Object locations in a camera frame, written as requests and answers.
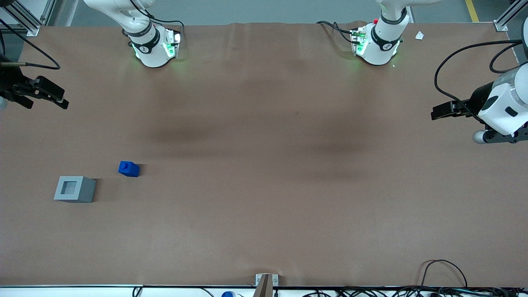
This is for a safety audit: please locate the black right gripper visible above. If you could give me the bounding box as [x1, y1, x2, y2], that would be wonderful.
[0, 66, 69, 110]

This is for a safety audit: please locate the blue plastic insert part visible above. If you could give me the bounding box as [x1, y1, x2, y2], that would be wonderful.
[118, 161, 141, 178]

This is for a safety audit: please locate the gray square base block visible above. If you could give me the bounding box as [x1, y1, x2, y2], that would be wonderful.
[54, 176, 97, 203]

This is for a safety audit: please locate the brown table cover sheet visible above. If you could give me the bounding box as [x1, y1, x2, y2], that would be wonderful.
[0, 21, 528, 288]

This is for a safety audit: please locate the long black wrist cable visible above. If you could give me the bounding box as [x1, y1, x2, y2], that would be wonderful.
[434, 39, 528, 123]

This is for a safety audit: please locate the short looped black cable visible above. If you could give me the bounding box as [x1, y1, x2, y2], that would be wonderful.
[489, 42, 528, 75]

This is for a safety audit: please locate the aluminium frame profile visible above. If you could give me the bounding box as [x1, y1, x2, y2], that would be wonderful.
[494, 0, 528, 32]
[0, 0, 42, 37]

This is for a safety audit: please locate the black arm base cable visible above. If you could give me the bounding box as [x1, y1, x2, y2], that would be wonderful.
[129, 0, 185, 44]
[316, 20, 356, 44]

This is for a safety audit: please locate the black arched cable loop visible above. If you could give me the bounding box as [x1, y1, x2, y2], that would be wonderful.
[420, 259, 469, 289]

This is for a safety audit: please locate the black cable bundle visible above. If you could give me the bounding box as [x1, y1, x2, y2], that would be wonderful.
[305, 285, 528, 297]

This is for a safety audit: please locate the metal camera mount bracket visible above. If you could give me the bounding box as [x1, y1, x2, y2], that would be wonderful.
[255, 273, 279, 288]

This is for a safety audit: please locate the brown camera post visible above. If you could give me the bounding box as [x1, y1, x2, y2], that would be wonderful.
[252, 275, 274, 297]

